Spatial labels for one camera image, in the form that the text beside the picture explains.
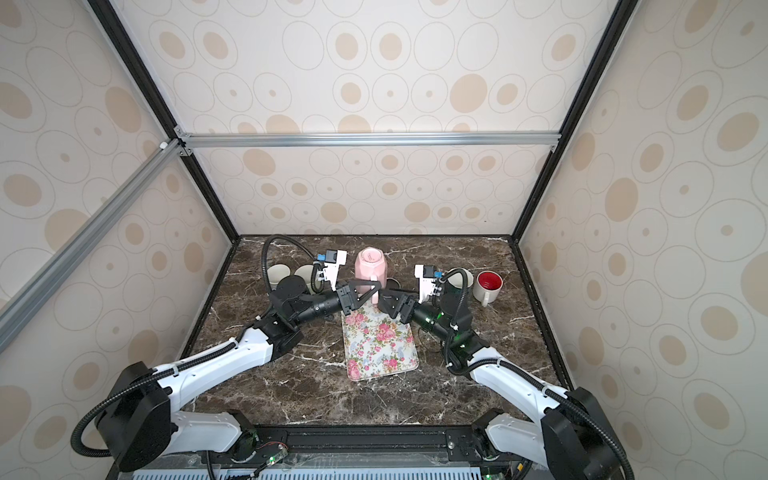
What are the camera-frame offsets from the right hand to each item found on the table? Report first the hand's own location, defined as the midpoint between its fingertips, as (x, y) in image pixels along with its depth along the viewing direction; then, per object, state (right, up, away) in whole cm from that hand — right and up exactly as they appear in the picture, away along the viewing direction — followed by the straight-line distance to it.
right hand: (385, 294), depth 73 cm
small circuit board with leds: (-25, -39, -1) cm, 46 cm away
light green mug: (-27, +5, +25) cm, 37 cm away
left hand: (0, +2, -9) cm, 9 cm away
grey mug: (-37, +4, +27) cm, 46 cm away
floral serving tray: (-3, -17, +18) cm, 25 cm away
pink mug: (-3, +7, -6) cm, 10 cm away
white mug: (+33, -1, +25) cm, 41 cm away
